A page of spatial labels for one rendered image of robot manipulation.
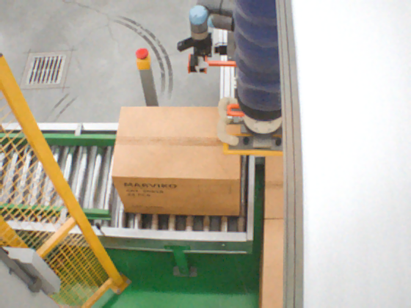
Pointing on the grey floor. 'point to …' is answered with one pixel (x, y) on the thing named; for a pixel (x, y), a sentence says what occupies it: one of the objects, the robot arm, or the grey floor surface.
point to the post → (147, 81)
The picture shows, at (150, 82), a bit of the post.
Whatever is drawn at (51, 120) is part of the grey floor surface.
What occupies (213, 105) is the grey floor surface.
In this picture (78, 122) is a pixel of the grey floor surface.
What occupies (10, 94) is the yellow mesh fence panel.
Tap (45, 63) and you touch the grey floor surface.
